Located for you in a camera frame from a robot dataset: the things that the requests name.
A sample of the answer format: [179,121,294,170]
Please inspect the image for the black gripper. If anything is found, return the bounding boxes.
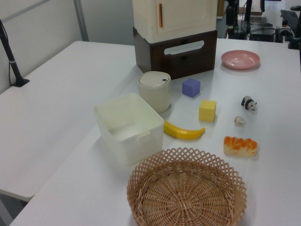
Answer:
[225,5,239,36]

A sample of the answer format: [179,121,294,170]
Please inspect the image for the orange glazed toy bread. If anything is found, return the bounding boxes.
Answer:
[222,136,258,157]

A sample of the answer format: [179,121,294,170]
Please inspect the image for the round wicker basket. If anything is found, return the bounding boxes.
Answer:
[126,147,248,226]

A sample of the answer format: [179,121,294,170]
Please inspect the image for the black monitor stand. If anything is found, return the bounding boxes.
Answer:
[239,0,273,28]

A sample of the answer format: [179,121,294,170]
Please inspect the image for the brown cardboard box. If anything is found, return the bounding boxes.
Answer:
[236,6,263,16]

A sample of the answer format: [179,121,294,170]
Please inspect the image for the black computer box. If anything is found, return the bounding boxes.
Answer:
[249,27,276,42]

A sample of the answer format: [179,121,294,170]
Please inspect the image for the pink plastic plate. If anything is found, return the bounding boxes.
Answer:
[221,49,261,70]

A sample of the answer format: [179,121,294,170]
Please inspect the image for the black keyboard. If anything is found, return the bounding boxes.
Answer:
[280,9,301,28]

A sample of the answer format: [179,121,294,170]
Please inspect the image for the cream plastic storage box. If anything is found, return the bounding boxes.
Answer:
[132,0,218,44]

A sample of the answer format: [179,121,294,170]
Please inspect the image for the dark brown storage box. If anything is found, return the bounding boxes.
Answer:
[132,26,218,80]

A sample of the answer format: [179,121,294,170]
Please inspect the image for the black desk clamp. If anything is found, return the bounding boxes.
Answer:
[288,32,301,50]

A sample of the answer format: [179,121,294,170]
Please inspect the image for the purple foam cube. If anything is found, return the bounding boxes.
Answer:
[182,78,201,98]

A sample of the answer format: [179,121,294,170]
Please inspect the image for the panda figurine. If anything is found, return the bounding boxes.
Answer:
[240,95,258,112]

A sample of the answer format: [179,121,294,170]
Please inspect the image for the yellow foam cube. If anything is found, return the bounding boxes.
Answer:
[198,99,217,122]

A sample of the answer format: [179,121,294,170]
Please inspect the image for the beige mini trash can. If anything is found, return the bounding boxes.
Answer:
[137,71,172,113]

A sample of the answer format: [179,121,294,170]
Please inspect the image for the yellow toy banana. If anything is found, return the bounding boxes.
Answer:
[163,120,206,141]

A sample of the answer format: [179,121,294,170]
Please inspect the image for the white plastic storage bin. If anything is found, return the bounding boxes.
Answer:
[93,92,165,167]

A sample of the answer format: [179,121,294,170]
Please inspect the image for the black camera stand pole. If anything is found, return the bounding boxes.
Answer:
[0,18,31,88]

